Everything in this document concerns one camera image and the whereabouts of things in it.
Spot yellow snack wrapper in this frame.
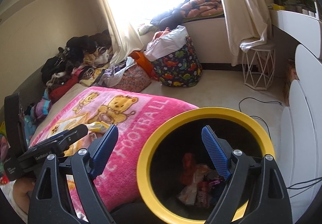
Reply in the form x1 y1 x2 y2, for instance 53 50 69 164
86 121 110 134

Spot trash inside bin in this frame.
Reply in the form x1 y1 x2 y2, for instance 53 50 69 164
178 153 226 208

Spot yellow rimmed black trash bin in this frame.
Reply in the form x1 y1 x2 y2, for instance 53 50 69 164
136 107 275 223

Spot left hand dark nails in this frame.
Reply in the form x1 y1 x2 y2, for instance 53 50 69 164
12 177 35 214

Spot pink cartoon bear blanket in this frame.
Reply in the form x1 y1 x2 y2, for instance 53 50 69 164
31 86 197 211

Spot purple blue striped garment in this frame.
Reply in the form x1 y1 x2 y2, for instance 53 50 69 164
30 89 52 122

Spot floral fabric bag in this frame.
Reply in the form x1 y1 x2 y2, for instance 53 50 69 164
113 64 151 93

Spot white scalloped cabinet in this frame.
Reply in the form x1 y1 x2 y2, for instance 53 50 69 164
277 45 321 222

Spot dinosaur print laundry basket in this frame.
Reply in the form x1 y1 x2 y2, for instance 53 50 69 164
151 36 202 87

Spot pile of dark clothes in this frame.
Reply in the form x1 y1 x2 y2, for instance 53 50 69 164
41 30 114 83

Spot orange bag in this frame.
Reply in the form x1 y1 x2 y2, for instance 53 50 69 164
129 51 159 81

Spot cream left curtain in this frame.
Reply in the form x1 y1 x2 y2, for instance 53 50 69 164
97 0 143 64

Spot cream curtain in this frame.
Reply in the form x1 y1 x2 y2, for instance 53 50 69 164
97 0 143 64
222 0 272 66

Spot white plastic bag in basket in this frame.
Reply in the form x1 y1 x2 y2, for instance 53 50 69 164
144 25 188 62

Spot cream right curtain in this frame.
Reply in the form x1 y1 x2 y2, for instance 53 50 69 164
222 0 272 66

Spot dark jacket on sill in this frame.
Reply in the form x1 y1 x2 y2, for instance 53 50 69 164
150 0 197 31

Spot orange patterned folded blanket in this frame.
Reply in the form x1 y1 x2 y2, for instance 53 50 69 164
180 0 224 19

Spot white desk shelf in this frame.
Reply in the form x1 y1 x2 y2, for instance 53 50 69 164
270 9 321 60

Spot black floor cable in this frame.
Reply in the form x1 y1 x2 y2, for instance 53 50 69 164
237 97 284 139

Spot white wire side stool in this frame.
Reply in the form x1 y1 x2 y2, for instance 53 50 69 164
242 43 276 90

